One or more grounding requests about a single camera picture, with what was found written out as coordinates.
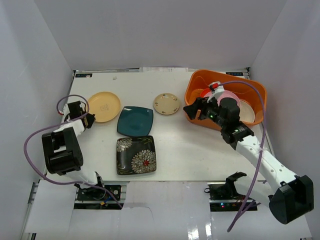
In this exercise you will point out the right black table label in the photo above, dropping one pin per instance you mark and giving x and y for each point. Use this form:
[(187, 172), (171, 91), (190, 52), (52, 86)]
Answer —
[(234, 73)]

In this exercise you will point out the small orange plate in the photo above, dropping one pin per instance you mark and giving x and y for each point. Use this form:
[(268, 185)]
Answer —
[(206, 93)]

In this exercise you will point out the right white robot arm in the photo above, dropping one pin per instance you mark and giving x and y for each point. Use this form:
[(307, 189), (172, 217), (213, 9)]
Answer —
[(287, 195)]

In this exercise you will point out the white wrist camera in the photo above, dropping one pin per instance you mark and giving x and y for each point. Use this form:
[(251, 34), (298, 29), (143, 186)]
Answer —
[(216, 89), (65, 112)]

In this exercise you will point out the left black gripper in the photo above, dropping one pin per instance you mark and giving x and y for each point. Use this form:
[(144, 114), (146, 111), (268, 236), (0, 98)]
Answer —
[(87, 120)]

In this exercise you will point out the black floral square plate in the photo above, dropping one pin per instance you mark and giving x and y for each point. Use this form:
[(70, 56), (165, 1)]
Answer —
[(136, 155)]

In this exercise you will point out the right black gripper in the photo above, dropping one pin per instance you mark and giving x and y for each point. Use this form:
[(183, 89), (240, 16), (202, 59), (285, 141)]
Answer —
[(191, 110)]

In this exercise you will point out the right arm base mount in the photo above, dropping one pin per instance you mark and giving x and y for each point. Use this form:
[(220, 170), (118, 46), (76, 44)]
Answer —
[(223, 196)]

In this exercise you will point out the cream round plate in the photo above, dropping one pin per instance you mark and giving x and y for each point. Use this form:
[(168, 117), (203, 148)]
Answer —
[(246, 114)]

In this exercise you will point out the teal square plate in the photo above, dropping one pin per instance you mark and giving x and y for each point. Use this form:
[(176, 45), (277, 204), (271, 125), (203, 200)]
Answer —
[(135, 121)]

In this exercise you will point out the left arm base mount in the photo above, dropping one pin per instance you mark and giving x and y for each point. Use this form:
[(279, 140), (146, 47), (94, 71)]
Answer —
[(96, 199)]

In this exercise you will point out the pink round plate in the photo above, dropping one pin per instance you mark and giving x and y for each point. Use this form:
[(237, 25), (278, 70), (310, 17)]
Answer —
[(227, 94)]

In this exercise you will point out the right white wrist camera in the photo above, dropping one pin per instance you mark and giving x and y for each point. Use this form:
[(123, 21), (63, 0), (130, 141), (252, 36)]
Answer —
[(216, 89)]

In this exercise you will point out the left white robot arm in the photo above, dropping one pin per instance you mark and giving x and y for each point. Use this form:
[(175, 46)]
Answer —
[(62, 152)]

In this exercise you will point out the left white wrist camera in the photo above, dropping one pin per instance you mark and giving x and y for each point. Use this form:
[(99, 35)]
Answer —
[(65, 112)]

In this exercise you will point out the orange plastic bin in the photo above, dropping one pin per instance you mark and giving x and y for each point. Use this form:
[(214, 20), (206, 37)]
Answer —
[(252, 92)]

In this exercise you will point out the yellow round plate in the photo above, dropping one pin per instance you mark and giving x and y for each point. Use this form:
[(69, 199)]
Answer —
[(104, 105)]

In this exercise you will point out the small beige patterned plate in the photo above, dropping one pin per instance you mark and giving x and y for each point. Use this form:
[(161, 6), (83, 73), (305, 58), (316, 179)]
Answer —
[(166, 104)]

